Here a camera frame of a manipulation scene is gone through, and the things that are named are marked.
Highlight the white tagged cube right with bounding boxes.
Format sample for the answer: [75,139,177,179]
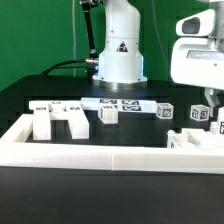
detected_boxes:
[190,104,210,121]

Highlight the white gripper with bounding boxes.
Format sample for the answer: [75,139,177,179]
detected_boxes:
[170,9,224,116]

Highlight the white chair back part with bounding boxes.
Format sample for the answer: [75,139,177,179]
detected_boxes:
[29,100,89,140]

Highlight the white U-shaped border frame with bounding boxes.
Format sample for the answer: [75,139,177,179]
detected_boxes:
[0,114,224,174]

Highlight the white tagged cube middle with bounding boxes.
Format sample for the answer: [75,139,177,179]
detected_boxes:
[156,103,174,119]

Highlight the white tagged block front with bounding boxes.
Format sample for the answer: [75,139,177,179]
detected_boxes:
[98,105,118,124]

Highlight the white tagged cube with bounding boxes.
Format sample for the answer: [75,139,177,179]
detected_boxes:
[190,104,210,121]
[156,103,174,119]

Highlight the white flat tagged plank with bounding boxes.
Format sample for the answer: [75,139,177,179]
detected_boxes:
[81,97,157,113]

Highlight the black cable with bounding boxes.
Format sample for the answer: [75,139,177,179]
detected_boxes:
[40,59,98,76]

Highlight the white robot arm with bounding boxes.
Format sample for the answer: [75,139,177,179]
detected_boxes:
[93,0,224,107]

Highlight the white chair seat part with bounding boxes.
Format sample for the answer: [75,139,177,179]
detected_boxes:
[167,128,224,150]

